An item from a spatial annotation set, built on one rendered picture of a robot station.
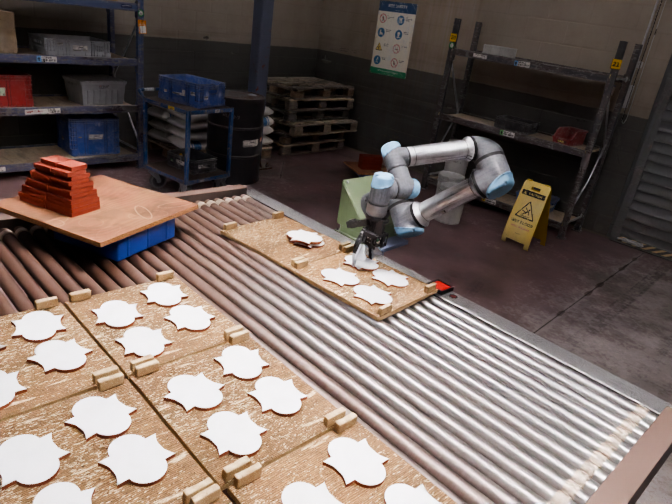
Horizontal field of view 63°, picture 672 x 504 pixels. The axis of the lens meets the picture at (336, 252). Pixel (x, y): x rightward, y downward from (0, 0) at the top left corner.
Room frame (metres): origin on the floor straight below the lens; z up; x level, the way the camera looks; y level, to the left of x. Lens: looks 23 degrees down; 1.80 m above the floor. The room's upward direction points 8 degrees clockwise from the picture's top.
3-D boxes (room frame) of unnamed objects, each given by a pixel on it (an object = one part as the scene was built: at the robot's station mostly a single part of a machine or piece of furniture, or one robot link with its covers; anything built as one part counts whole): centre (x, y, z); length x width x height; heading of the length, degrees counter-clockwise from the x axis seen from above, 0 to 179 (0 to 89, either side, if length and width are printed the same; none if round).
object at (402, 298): (1.80, -0.12, 0.93); 0.41 x 0.35 x 0.02; 51
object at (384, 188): (1.90, -0.13, 1.25); 0.09 x 0.08 x 0.11; 123
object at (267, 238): (2.06, 0.21, 0.93); 0.41 x 0.35 x 0.02; 52
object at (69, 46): (5.37, 2.75, 1.16); 0.60 x 0.40 x 0.15; 143
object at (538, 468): (1.59, 0.09, 0.90); 1.95 x 0.05 x 0.05; 47
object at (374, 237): (1.90, -0.13, 1.09); 0.09 x 0.08 x 0.12; 51
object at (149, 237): (1.87, 0.82, 0.97); 0.31 x 0.31 x 0.10; 69
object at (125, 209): (1.88, 0.88, 1.03); 0.50 x 0.50 x 0.02; 69
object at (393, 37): (7.71, -0.32, 1.55); 0.61 x 0.02 x 0.91; 50
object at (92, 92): (5.54, 2.61, 0.76); 0.50 x 0.36 x 0.24; 146
